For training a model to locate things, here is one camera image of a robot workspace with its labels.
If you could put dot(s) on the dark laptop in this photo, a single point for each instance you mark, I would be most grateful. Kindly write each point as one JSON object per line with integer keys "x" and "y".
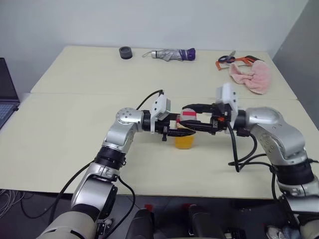
{"x": 7, "y": 99}

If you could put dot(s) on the dark rounded shape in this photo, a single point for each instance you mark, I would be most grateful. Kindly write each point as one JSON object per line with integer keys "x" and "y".
{"x": 140, "y": 224}
{"x": 204, "y": 221}

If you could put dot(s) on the dark grey round roll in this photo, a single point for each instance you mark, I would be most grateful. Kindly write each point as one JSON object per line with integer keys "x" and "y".
{"x": 125, "y": 52}

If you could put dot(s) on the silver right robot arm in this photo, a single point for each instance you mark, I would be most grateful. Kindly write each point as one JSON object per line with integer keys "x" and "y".
{"x": 274, "y": 129}

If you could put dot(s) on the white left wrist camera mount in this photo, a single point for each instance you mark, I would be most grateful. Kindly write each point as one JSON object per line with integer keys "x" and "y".
{"x": 160, "y": 104}

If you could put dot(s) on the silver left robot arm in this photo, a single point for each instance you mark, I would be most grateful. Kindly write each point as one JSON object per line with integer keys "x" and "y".
{"x": 124, "y": 129}

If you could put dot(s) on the orange hacksaw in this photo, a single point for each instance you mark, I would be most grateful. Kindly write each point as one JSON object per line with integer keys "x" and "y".
{"x": 220, "y": 65}

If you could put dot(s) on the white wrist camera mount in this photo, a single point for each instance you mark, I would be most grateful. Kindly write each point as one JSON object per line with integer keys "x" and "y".
{"x": 229, "y": 97}
{"x": 160, "y": 104}

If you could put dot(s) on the pink towel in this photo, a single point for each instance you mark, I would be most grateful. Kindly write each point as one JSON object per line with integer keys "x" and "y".
{"x": 259, "y": 79}

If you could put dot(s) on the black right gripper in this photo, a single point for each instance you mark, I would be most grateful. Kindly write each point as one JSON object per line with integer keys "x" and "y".
{"x": 216, "y": 126}

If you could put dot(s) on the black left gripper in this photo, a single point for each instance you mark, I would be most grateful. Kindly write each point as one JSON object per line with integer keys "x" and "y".
{"x": 164, "y": 124}

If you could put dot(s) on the white sneaker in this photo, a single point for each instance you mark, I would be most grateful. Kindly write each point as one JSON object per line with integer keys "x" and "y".
{"x": 275, "y": 232}

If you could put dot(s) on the folded silver purple umbrella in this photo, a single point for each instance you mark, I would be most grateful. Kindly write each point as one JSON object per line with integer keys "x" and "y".
{"x": 172, "y": 54}

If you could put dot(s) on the clear orange juice bottle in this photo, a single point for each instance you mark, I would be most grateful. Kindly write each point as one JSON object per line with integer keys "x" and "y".
{"x": 184, "y": 144}

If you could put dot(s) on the small red tab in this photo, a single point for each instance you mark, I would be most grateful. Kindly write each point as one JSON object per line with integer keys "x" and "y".
{"x": 148, "y": 207}

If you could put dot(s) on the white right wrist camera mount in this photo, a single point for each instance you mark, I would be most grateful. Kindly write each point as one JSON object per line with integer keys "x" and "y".
{"x": 229, "y": 97}

